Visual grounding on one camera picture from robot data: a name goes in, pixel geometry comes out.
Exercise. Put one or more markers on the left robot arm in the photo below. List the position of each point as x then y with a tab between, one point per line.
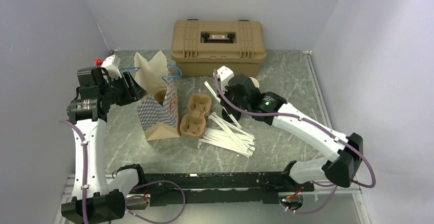
94	200

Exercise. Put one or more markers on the tan plastic toolbox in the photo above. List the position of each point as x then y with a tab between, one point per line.
201	46

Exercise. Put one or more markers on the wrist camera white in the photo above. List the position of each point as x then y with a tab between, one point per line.
224	74
111	64

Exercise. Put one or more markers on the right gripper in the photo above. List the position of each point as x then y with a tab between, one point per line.
227	90

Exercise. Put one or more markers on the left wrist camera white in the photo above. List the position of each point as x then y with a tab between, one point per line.
111	64

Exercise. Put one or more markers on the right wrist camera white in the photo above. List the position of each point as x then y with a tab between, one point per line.
224	74

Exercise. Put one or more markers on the pile of wrapped straws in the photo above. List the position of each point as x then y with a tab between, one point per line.
229	137

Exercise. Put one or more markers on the paper bag with blue handles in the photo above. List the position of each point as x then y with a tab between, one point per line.
157	121

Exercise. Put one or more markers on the aluminium side rail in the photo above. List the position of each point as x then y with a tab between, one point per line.
313	103

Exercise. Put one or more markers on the green paper cup stack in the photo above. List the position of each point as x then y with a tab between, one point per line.
255	82

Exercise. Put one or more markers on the black cup lid stack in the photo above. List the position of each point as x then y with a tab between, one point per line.
232	118

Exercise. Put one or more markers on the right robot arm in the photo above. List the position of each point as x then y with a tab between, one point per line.
342	154

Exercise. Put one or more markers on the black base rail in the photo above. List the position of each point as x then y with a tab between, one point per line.
208	188

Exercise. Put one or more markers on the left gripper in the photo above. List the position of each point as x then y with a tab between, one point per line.
135	92

